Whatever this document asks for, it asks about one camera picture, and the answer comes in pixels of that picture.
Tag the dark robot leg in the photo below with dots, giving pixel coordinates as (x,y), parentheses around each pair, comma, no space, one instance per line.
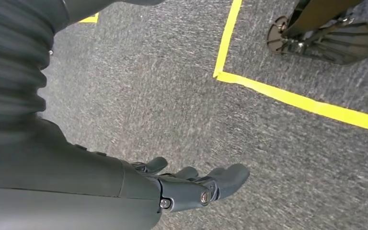
(317,16)

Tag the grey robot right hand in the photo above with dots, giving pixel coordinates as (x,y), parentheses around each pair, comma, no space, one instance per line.
(60,177)

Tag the dark robot foot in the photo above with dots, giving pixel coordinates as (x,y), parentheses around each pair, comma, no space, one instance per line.
(346,44)

